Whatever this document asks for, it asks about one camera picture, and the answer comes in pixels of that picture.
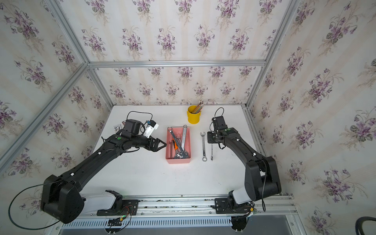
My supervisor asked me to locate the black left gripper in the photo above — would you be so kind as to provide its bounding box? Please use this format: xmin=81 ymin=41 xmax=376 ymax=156
xmin=130 ymin=135 xmax=167 ymax=152

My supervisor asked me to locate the pink plastic storage box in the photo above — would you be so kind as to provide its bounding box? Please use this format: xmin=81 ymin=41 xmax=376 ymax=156
xmin=165 ymin=125 xmax=192 ymax=165

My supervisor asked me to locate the chrome end wrench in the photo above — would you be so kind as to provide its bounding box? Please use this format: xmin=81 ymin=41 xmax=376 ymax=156
xmin=200 ymin=132 xmax=207 ymax=162

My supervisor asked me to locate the large forged steel wrench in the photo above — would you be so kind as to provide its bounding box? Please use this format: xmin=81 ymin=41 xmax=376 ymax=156
xmin=181 ymin=125 xmax=188 ymax=151

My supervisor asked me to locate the orange handled adjustable wrench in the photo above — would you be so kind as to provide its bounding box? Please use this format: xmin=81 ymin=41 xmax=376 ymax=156
xmin=172 ymin=140 xmax=178 ymax=151

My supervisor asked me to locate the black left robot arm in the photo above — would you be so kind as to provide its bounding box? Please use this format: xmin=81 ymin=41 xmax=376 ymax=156
xmin=40 ymin=133 xmax=167 ymax=224

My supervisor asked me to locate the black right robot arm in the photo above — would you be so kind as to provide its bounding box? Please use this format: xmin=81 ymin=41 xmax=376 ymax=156
xmin=207 ymin=128 xmax=282 ymax=204

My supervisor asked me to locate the yellow pencil cup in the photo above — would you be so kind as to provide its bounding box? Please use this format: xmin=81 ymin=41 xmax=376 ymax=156
xmin=187 ymin=105 xmax=201 ymax=124

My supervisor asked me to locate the bundle of pencils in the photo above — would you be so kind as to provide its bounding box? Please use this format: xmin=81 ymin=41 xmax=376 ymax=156
xmin=192 ymin=100 xmax=204 ymax=114

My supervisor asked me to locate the aluminium mounting rail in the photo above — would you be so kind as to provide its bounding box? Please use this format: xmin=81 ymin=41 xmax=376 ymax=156
xmin=78 ymin=194 xmax=297 ymax=218

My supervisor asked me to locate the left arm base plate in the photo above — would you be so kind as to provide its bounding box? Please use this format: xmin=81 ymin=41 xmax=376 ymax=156
xmin=96 ymin=199 xmax=139 ymax=216

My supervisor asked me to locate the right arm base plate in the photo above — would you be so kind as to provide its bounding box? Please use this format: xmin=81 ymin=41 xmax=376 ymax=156
xmin=212 ymin=198 xmax=255 ymax=214

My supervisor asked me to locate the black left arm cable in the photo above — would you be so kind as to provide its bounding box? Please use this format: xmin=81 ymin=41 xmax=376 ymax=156
xmin=8 ymin=181 xmax=61 ymax=231

